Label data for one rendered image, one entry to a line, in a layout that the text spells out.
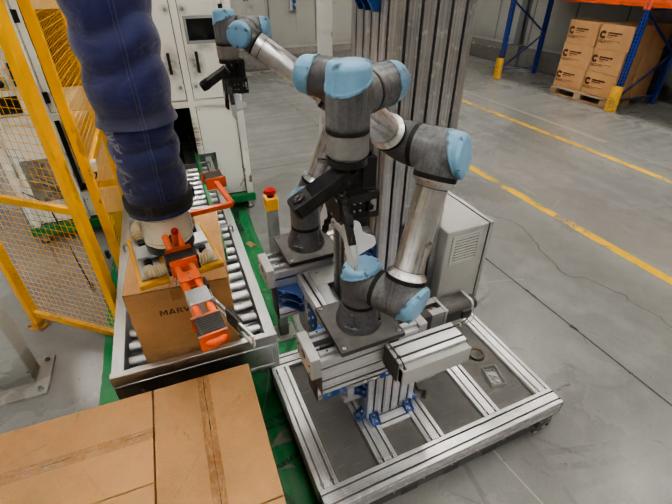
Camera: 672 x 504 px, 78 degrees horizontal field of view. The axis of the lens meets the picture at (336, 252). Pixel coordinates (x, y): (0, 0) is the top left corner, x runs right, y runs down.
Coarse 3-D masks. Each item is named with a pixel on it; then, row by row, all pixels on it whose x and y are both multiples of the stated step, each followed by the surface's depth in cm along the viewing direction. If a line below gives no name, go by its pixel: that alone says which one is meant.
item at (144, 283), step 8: (128, 240) 162; (128, 248) 158; (136, 256) 152; (160, 256) 153; (136, 264) 149; (144, 264) 146; (152, 264) 147; (136, 272) 145; (144, 280) 141; (152, 280) 142; (160, 280) 142; (168, 280) 143; (144, 288) 140
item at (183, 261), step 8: (176, 248) 133; (184, 248) 135; (192, 248) 134; (168, 256) 131; (176, 256) 131; (184, 256) 131; (192, 256) 129; (168, 264) 127; (176, 264) 128; (184, 264) 129; (200, 264) 133; (168, 272) 130
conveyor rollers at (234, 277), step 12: (204, 168) 360; (192, 180) 342; (204, 204) 309; (228, 240) 264; (228, 252) 256; (228, 264) 250; (240, 276) 236; (240, 288) 228; (240, 300) 222; (240, 312) 214; (252, 312) 210; (132, 324) 205; (132, 336) 198; (240, 336) 199; (132, 348) 191; (132, 360) 185; (144, 360) 186
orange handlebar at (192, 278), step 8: (216, 184) 176; (224, 192) 170; (232, 200) 164; (200, 208) 158; (208, 208) 159; (216, 208) 160; (224, 208) 162; (192, 216) 157; (168, 240) 140; (168, 248) 136; (192, 264) 129; (176, 272) 126; (184, 272) 125; (192, 272) 125; (184, 280) 122; (192, 280) 126; (200, 280) 122; (184, 288) 120; (208, 304) 114; (192, 312) 112; (200, 312) 112; (224, 336) 104; (208, 344) 103; (216, 344) 103
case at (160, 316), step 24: (216, 216) 210; (216, 240) 191; (168, 288) 163; (192, 288) 167; (216, 288) 170; (144, 312) 166; (168, 312) 170; (144, 336) 172; (168, 336) 176; (192, 336) 180
